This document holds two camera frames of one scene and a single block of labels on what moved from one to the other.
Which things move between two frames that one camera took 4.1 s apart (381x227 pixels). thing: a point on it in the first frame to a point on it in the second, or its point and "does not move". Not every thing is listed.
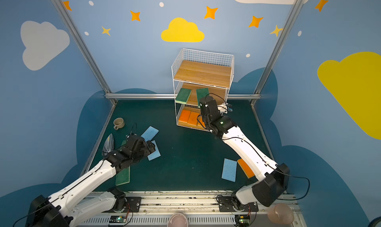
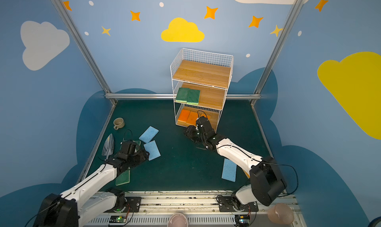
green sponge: [202, 92] to [193, 96]
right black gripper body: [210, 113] to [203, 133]
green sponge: [123, 176] does not move
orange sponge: [193, 119] does not move
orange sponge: [184, 116] does not move
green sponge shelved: [183, 95] does not move
